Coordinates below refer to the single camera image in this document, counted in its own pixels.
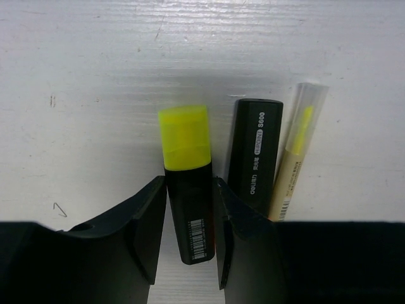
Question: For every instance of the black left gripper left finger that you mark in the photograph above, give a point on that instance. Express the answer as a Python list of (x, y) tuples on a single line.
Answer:
[(111, 258)]

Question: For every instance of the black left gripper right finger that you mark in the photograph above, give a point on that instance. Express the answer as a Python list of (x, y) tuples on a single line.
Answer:
[(260, 261)]

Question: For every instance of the orange highlighter black body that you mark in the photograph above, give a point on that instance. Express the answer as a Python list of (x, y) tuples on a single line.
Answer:
[(254, 150)]

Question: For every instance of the yellow highlighter black body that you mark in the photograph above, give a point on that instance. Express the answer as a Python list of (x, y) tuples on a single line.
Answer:
[(188, 172)]

